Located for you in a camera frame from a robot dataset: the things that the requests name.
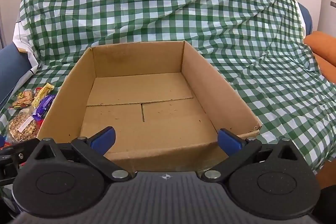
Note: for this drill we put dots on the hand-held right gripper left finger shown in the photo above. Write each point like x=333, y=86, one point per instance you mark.
x=106, y=136

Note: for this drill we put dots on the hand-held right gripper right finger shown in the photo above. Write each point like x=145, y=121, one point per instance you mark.
x=231, y=139

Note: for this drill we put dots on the clear cracker packet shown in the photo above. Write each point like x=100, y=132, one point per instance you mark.
x=23, y=99

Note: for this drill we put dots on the cardboard box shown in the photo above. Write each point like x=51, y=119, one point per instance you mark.
x=147, y=87

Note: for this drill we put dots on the clear nut snack packet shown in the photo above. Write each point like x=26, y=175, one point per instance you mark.
x=21, y=127

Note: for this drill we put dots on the purple snack packet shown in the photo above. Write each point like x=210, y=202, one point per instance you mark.
x=43, y=106

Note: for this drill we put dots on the yellow snack bar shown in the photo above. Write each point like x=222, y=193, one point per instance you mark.
x=43, y=91

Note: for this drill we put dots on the white plastic sheet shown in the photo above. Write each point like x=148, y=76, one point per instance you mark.
x=22, y=37

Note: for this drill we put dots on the orange cushion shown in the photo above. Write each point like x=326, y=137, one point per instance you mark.
x=324, y=50

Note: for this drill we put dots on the blue sofa cushion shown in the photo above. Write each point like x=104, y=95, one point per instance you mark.
x=305, y=19

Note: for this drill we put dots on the green checkered cloth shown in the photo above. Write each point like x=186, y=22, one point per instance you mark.
x=157, y=3

